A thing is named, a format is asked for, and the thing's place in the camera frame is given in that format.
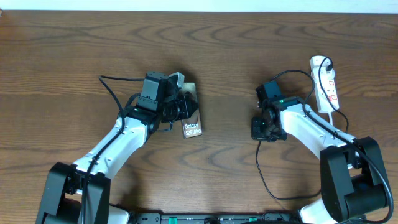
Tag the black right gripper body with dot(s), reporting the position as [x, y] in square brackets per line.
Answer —
[260, 130]

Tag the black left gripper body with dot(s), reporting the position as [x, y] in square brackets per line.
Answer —
[172, 109]

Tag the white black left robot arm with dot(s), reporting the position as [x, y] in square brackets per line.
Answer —
[80, 192]

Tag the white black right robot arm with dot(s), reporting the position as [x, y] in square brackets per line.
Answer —
[352, 173]

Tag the white power strip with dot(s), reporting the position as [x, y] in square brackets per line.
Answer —
[325, 89]

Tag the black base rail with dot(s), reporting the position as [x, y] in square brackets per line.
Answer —
[156, 218]

